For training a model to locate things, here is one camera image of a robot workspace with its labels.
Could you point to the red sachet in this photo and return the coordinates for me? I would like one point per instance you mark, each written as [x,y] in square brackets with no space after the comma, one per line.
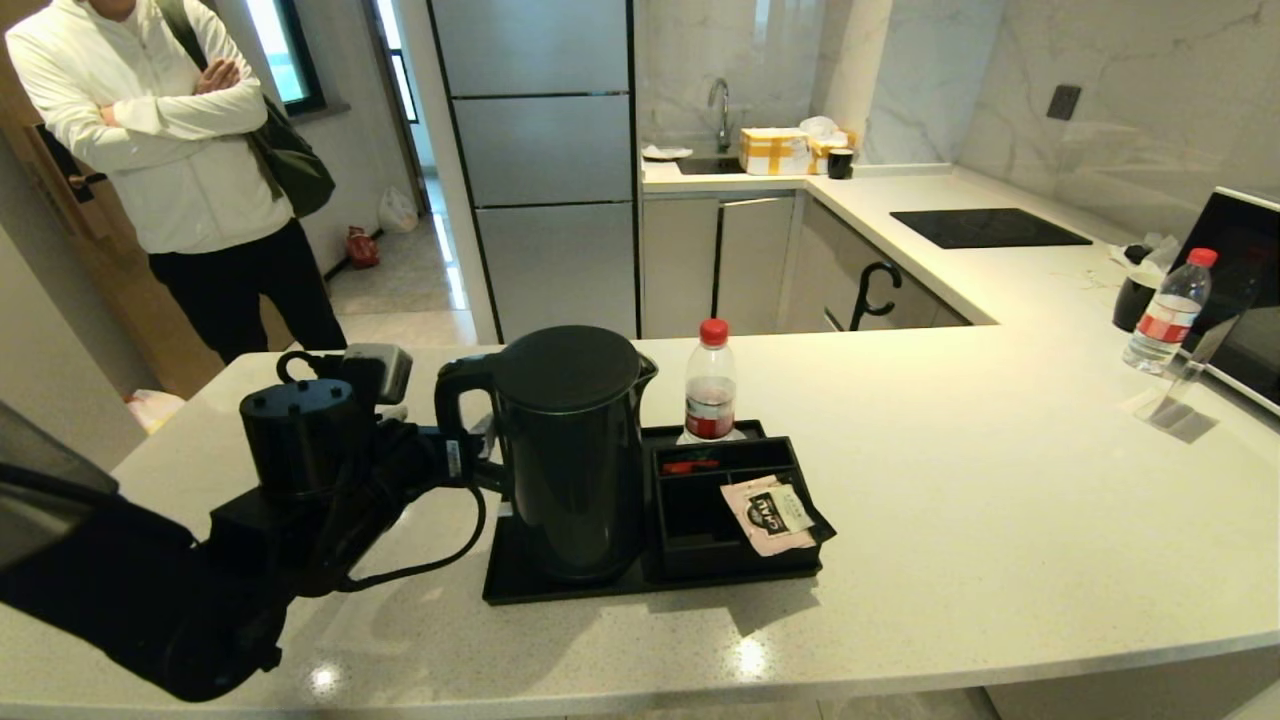
[688,466]

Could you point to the chrome sink faucet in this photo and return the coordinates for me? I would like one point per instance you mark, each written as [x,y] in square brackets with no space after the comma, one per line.
[722,105]

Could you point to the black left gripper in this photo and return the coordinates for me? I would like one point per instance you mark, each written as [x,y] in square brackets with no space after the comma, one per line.
[420,455]

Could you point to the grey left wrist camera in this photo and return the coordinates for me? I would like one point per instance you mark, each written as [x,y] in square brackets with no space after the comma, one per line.
[378,372]

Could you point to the water bottle with dark liquid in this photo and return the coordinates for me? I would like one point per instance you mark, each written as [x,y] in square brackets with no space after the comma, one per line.
[711,395]

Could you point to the black curved faucet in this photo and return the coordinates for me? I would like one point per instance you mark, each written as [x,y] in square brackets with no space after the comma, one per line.
[858,300]

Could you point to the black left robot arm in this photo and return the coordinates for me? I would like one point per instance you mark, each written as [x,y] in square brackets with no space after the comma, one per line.
[150,580]

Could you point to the black microwave oven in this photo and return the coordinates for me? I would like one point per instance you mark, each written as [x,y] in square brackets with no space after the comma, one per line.
[1250,300]

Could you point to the crumpled white orange plastic bag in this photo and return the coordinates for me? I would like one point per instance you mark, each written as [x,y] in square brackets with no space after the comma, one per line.
[155,410]

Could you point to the black compartment organizer box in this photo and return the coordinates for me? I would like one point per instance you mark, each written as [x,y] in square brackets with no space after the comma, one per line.
[700,520]

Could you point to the large black mug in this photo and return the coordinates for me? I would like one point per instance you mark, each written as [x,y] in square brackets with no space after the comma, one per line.
[1133,302]

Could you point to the black rectangular serving tray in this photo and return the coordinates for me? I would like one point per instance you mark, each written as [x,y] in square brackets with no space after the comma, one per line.
[560,590]

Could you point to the person in white jacket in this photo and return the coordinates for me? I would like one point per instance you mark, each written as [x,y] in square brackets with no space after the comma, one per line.
[190,170]

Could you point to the small yellow white box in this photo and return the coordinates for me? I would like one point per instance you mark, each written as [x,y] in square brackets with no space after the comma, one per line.
[822,155]

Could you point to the dark framed window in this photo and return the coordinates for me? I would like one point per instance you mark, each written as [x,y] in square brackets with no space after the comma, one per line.
[285,50]

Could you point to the yellow white striped box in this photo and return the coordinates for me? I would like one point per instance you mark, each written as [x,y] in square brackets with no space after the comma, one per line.
[772,152]

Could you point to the silver refrigerator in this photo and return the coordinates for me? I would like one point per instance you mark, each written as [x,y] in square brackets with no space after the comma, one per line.
[545,200]

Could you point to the clear acrylic sign holder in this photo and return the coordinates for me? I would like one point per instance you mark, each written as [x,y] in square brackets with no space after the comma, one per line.
[1185,385]

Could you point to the white plate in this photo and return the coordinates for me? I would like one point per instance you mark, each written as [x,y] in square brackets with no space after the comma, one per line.
[666,152]

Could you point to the red bag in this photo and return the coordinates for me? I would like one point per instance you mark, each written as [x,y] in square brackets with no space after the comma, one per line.
[362,248]

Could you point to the black induction cooktop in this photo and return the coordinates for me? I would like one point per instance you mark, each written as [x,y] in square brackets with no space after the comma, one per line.
[985,228]

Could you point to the white base cabinet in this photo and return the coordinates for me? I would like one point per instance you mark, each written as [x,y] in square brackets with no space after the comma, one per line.
[750,265]

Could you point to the black electric kettle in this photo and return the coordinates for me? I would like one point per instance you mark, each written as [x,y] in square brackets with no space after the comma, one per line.
[570,450]

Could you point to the dark wall socket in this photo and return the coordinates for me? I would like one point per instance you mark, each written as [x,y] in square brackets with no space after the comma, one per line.
[1063,102]

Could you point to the small black cup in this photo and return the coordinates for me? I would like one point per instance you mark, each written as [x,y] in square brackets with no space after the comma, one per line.
[840,164]

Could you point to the dark green shoulder bag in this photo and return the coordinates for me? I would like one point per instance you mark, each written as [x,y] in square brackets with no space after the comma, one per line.
[295,170]

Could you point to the pink tea bag sachet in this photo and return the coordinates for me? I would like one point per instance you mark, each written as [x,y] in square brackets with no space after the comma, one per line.
[770,515]

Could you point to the clear water bottle red cap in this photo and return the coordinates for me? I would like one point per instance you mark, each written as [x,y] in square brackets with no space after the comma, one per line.
[1165,320]

